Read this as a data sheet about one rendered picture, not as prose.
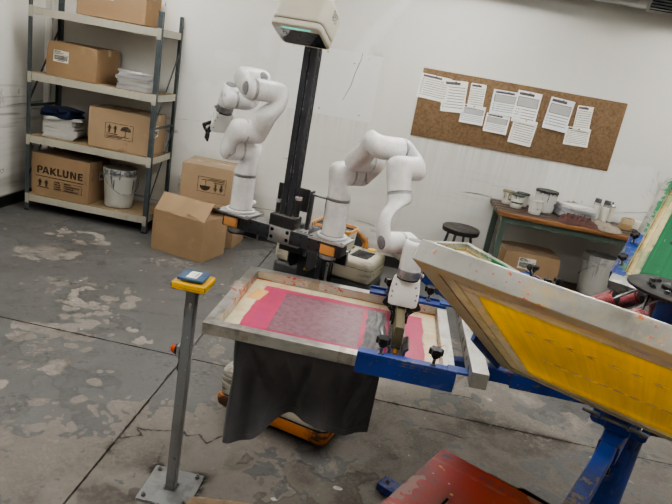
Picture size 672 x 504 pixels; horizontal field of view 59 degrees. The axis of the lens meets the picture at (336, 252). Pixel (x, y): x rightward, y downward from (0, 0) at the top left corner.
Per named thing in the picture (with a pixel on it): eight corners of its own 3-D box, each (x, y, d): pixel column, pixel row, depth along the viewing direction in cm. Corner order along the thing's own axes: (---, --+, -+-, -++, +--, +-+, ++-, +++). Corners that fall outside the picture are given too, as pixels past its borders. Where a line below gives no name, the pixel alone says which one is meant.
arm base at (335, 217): (327, 228, 255) (333, 193, 251) (354, 236, 251) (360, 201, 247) (311, 235, 241) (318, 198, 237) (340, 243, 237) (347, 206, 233)
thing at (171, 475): (134, 499, 243) (154, 281, 215) (156, 466, 264) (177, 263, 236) (186, 511, 241) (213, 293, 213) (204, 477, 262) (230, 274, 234)
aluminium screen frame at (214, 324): (201, 333, 184) (202, 322, 183) (250, 274, 240) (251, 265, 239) (453, 388, 179) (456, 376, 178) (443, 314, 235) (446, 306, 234)
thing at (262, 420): (225, 444, 202) (240, 332, 190) (228, 438, 206) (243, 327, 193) (358, 475, 199) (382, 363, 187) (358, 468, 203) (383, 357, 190)
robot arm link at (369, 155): (369, 114, 209) (411, 120, 219) (320, 167, 239) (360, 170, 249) (377, 150, 205) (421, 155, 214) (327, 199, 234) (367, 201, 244)
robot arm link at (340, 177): (320, 196, 242) (327, 157, 237) (348, 197, 248) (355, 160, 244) (332, 203, 234) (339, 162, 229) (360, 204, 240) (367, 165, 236)
